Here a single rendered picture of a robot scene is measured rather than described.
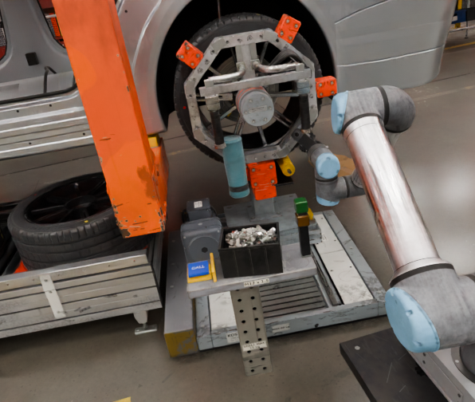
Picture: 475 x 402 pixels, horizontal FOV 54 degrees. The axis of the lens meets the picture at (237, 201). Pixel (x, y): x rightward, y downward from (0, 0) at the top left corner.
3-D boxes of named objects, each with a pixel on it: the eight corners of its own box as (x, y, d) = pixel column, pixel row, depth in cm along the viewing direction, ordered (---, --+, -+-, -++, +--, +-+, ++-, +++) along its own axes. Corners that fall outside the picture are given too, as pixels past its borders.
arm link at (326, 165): (318, 183, 181) (316, 159, 176) (310, 171, 192) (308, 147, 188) (342, 179, 181) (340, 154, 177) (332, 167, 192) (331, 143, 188)
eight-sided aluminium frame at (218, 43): (317, 146, 213) (307, 21, 190) (321, 151, 208) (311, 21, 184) (200, 167, 212) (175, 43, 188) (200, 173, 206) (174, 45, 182)
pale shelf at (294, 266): (305, 248, 168) (304, 241, 167) (317, 274, 153) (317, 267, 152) (187, 270, 167) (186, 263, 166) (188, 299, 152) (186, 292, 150)
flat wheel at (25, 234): (143, 197, 269) (133, 159, 258) (174, 247, 212) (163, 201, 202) (23, 234, 249) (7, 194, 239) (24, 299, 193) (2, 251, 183)
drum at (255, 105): (268, 111, 204) (264, 79, 198) (277, 124, 185) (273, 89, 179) (237, 116, 204) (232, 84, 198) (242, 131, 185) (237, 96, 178)
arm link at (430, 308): (500, 333, 96) (381, 72, 133) (418, 348, 95) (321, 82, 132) (472, 348, 109) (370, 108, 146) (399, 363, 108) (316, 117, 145)
